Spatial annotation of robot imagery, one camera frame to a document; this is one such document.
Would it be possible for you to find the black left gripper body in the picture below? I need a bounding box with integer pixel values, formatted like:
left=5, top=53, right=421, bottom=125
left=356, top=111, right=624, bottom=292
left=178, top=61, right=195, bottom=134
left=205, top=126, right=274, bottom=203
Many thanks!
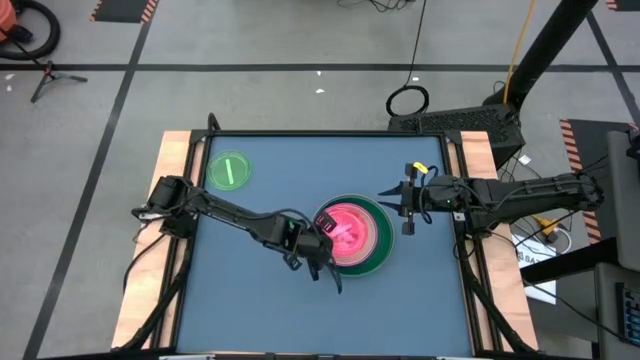
left=298, top=210, right=338, bottom=268

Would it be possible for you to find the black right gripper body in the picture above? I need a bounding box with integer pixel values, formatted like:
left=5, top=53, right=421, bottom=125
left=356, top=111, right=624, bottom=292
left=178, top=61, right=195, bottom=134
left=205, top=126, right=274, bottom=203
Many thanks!
left=399, top=162, right=432, bottom=237

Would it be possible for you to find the small clear pink plate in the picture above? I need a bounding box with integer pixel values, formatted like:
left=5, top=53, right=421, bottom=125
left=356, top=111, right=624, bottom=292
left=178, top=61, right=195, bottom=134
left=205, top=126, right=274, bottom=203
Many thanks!
left=326, top=209, right=373, bottom=262

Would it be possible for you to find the large dark green plastic plate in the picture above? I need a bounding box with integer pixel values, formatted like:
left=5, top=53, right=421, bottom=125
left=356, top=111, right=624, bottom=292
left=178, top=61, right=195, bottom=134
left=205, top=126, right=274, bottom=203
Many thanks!
left=313, top=194, right=395, bottom=277

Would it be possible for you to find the large magenta plastic plate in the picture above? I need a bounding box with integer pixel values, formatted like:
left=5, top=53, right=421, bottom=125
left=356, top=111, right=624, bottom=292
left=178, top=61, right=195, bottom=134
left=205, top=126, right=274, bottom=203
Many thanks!
left=318, top=201, right=381, bottom=269

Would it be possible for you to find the small clear green plate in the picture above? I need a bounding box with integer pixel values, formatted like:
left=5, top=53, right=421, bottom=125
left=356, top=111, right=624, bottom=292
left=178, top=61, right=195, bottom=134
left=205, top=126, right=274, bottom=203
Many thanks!
left=205, top=149, right=253, bottom=193

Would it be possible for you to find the light wooden side board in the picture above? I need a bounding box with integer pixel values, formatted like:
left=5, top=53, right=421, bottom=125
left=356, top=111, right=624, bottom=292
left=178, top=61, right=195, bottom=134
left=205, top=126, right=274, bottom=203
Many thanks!
left=110, top=130, right=207, bottom=350
left=458, top=130, right=540, bottom=352

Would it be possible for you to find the yellow power plug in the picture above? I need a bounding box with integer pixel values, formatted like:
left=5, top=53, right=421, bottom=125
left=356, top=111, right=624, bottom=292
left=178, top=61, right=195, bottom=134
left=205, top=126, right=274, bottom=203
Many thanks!
left=531, top=215, right=560, bottom=237

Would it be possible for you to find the white paper sheet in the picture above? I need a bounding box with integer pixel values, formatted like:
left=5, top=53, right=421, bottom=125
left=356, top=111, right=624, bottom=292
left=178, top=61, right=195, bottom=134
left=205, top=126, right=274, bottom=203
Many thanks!
left=511, top=231, right=558, bottom=306

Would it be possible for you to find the hazard striped floor mat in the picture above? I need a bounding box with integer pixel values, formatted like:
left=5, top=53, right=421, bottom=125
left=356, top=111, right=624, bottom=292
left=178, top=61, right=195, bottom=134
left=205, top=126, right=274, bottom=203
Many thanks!
left=604, top=0, right=640, bottom=13
left=558, top=118, right=640, bottom=247
left=89, top=0, right=160, bottom=24

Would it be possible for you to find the thick black pole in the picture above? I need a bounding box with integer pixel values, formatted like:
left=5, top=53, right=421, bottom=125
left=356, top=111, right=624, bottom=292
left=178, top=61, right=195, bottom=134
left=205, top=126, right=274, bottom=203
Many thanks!
left=481, top=0, right=600, bottom=109

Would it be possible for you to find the gray equipment cart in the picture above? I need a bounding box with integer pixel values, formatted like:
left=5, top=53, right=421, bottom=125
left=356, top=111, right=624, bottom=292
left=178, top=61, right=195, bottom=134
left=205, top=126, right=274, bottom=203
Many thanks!
left=593, top=130, right=640, bottom=360

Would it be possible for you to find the black tripod stand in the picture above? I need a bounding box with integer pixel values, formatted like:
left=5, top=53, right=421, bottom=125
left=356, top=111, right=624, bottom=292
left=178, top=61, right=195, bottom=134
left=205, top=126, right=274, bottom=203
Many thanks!
left=30, top=59, right=89, bottom=105

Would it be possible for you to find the orange vacuum cleaner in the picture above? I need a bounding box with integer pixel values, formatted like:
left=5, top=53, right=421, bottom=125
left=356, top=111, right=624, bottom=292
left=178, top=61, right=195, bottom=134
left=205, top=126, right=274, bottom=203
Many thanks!
left=0, top=0, right=19, bottom=44

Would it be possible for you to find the black aluminium table frame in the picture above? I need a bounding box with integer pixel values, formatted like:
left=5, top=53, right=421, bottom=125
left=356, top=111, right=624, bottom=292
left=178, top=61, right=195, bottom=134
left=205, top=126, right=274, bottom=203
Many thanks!
left=117, top=112, right=539, bottom=360

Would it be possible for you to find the black cable with coil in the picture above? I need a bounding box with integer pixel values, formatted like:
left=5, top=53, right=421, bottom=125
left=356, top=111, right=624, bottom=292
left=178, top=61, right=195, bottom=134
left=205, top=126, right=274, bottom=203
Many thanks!
left=385, top=0, right=431, bottom=118

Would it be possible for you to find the yellow cable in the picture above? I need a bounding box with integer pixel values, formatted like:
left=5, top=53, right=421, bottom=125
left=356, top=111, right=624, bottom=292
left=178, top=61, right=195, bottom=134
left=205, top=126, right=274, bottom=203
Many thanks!
left=501, top=0, right=538, bottom=105

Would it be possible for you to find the black vacuum hose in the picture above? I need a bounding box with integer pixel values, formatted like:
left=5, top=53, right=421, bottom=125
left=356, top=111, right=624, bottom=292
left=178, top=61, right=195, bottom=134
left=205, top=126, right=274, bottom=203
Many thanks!
left=0, top=0, right=62, bottom=62

